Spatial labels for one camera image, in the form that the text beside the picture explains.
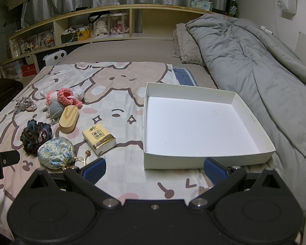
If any small gold box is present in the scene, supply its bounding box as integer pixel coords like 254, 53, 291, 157
82, 123, 117, 157

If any display case with white doll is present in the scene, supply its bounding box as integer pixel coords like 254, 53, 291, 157
91, 14, 110, 39

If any pink crochet heart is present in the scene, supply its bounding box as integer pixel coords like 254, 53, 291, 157
57, 88, 83, 108

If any grey crochet doll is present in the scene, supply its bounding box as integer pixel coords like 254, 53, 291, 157
46, 100, 65, 126

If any knotted rope tassel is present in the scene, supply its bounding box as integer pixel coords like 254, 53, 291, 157
15, 96, 37, 113

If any small yellow bag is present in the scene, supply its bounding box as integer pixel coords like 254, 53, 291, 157
76, 29, 91, 41

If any printed cartoon blanket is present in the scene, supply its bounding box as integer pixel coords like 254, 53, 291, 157
0, 61, 215, 235

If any white crochet ball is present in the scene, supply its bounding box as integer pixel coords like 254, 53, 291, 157
71, 86, 85, 100

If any grey duvet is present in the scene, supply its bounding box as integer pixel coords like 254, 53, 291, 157
185, 13, 306, 245

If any display case with red doll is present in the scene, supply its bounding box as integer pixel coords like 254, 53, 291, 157
109, 13, 130, 38

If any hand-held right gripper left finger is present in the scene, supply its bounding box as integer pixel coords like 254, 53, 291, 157
28, 158, 123, 210

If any dark crochet scrunchie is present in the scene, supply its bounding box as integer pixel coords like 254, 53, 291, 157
20, 119, 53, 155

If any clear plastic storage bin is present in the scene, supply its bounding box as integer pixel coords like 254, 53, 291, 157
1, 64, 22, 80

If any grey fluffy pillow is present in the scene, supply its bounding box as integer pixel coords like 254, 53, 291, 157
172, 29, 182, 57
175, 23, 207, 65

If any white cardboard box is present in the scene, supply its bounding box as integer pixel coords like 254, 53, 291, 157
142, 82, 276, 170

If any bed with taupe sheet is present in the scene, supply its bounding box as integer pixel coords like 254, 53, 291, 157
59, 39, 220, 90

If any white charger with cable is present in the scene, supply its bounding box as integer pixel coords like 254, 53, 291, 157
63, 25, 90, 44

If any dark green box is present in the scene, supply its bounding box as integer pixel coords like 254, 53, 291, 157
60, 33, 78, 44

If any red box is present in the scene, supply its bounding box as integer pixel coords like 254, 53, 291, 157
21, 64, 39, 77

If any pink white crochet doll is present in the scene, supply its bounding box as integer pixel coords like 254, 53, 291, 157
39, 90, 59, 106

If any wooden block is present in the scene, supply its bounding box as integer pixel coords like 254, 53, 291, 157
59, 105, 80, 134

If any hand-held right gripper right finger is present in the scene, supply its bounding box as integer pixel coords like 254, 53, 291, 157
189, 157, 283, 210

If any blue striped towel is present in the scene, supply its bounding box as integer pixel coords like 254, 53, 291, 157
173, 67, 198, 87

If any pale green tissue box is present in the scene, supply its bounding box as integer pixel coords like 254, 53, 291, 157
191, 0, 213, 11

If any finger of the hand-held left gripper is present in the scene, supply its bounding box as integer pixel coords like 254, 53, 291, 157
0, 150, 21, 180

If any green glass bottle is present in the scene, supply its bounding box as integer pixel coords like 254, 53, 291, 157
229, 0, 238, 18

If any row of illustrated picture cards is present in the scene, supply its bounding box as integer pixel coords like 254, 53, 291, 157
15, 30, 55, 56

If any wooden headboard shelf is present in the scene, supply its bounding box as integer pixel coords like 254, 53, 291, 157
0, 3, 220, 68

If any blue floral drawstring pouch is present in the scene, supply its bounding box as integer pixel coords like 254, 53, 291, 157
37, 137, 93, 171

